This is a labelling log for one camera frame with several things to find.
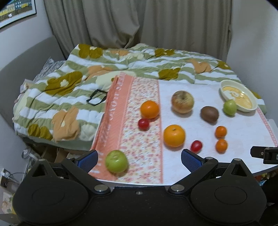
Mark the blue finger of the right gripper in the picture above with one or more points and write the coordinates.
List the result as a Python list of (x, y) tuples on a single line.
[(257, 151)]

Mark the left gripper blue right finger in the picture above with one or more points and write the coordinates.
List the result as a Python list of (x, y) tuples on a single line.
[(199, 168)]

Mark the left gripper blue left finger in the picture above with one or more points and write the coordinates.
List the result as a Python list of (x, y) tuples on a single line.
[(79, 168)]

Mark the cherry tomato front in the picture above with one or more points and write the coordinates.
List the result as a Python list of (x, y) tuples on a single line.
[(196, 146)]

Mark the cherry tomato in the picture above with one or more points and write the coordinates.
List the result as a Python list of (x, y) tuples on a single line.
[(196, 146), (143, 124)]

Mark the small mandarin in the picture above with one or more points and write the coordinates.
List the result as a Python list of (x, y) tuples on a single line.
[(221, 146), (220, 132)]

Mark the large green apple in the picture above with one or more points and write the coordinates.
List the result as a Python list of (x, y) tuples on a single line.
[(116, 162)]

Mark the large orange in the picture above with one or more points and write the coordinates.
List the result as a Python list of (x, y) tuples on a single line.
[(174, 136)]

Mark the small green apple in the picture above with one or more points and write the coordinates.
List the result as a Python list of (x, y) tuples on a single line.
[(230, 107)]

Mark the brown kiwi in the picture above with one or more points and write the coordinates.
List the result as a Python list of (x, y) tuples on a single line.
[(209, 114)]

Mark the large red yellow apple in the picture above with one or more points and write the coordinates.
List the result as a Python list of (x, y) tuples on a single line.
[(182, 102)]

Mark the cream duck bowl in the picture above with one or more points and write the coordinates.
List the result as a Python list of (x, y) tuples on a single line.
[(243, 97)]

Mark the green striped floral blanket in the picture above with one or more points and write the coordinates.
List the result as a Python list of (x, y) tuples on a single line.
[(54, 109)]

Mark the pink floral towel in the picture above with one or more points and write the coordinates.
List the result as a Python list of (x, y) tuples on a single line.
[(150, 160)]

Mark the black eyeglasses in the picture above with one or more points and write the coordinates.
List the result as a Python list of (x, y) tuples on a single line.
[(97, 97)]

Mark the grey sofa backrest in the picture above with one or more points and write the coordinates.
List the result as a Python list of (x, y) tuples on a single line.
[(25, 66)]

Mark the beige curtain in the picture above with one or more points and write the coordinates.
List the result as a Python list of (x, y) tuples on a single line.
[(198, 26)]

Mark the framed wall picture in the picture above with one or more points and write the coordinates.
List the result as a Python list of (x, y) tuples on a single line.
[(16, 10)]

